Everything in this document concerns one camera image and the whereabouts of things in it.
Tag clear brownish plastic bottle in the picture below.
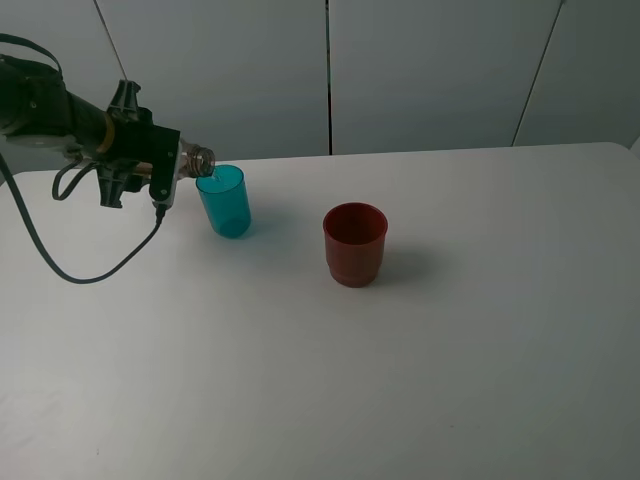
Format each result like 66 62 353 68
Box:
133 138 216 181

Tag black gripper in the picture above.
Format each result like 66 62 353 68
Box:
96 79 162 209

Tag black camera cable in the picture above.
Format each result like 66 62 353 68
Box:
0 33 167 285

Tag red plastic cup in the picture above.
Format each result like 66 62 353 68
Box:
322 202 388 288

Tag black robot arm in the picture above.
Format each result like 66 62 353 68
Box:
1 55 180 208

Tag teal translucent plastic cup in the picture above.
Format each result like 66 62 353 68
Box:
195 165 251 239

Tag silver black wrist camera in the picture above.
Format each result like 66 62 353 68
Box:
149 126 181 209

